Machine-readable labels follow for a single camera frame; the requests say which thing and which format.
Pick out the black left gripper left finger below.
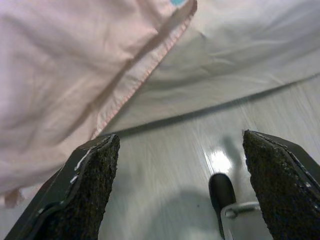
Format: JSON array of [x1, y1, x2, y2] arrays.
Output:
[[3, 134, 121, 240]]

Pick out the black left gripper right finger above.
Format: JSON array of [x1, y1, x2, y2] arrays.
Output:
[[241, 129, 320, 240]]

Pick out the pink dotted pillow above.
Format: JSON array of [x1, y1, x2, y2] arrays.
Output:
[[0, 0, 198, 208]]

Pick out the bed with beige sheet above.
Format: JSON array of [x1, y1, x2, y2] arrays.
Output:
[[98, 0, 320, 137]]

